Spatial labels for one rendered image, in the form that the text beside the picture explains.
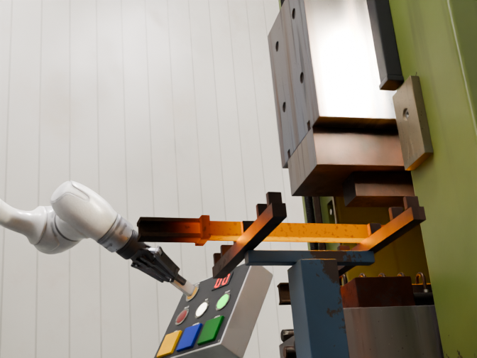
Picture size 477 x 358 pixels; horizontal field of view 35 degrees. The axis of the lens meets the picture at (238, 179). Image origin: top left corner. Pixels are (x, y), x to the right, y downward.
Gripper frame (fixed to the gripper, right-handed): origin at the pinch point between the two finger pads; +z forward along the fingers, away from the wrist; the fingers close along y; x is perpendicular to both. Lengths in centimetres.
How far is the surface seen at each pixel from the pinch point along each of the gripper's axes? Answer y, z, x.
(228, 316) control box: 5.7, 13.3, -2.8
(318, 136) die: 54, -9, 19
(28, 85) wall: -227, -46, 186
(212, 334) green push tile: 2.8, 12.5, -8.2
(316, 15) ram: 59, -24, 44
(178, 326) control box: -19.7, 13.3, 0.1
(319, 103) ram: 58, -14, 23
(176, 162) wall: -229, 62, 215
